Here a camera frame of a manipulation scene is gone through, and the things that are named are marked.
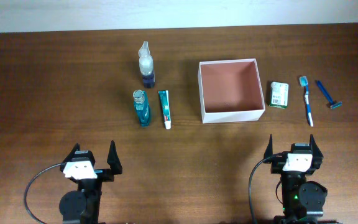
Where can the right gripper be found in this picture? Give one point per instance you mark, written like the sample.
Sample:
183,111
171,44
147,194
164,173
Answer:
278,162

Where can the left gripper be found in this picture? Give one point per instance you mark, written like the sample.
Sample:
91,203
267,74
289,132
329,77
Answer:
112,162

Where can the blue disposable razor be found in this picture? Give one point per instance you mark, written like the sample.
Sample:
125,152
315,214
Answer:
332,104

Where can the green white soap box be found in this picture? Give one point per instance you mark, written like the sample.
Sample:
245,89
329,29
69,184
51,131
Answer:
279,95

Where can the teal mouthwash bottle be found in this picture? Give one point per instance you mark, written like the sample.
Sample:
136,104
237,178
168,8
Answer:
142,107

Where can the blue white toothbrush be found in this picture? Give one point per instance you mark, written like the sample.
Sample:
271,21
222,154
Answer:
304,83

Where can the clear foam pump bottle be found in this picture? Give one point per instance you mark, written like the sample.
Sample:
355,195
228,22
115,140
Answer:
146,65

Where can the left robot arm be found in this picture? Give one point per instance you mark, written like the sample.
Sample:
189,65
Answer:
82,205

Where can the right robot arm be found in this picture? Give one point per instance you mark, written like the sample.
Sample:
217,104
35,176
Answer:
302,200

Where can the pink cardboard box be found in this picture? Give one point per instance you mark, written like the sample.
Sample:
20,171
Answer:
230,91

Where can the teal toothpaste tube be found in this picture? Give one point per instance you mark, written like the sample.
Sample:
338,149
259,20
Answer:
165,104

